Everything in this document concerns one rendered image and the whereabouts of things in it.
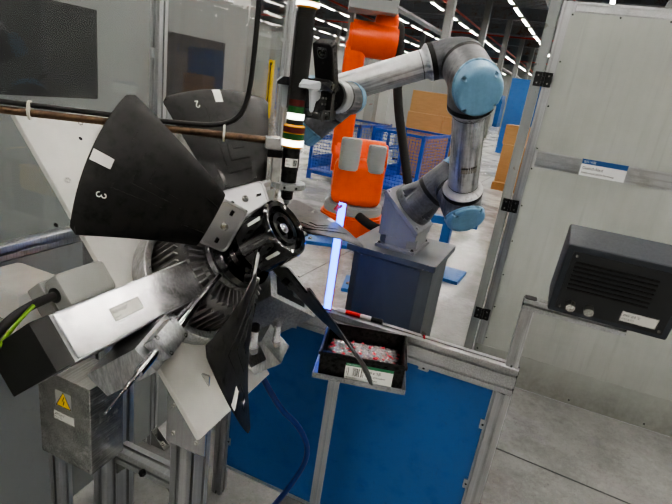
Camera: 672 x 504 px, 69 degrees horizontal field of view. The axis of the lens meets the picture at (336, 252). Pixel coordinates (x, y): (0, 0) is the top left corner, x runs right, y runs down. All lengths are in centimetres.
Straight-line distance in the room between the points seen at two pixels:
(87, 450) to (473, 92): 117
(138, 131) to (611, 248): 99
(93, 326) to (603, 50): 242
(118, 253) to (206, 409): 35
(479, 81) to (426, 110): 782
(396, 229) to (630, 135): 143
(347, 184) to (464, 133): 357
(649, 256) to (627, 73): 156
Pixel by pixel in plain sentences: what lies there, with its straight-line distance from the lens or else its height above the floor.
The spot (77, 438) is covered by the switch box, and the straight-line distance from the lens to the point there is 126.
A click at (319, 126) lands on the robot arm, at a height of 139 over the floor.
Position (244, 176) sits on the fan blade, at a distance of 102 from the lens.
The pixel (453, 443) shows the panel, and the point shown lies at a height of 57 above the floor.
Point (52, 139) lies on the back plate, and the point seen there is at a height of 132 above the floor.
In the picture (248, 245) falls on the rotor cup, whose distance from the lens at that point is 92.
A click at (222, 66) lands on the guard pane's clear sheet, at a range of 205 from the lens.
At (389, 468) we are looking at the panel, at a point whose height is 40.
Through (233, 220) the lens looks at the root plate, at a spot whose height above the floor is 123.
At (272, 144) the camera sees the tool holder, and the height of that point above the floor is 136.
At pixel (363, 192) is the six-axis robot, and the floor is 53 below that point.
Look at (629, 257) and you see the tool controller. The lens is 125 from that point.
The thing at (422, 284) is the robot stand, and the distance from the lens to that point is 162.
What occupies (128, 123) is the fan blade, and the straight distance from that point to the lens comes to 82.
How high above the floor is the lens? 149
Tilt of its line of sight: 19 degrees down
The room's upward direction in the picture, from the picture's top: 8 degrees clockwise
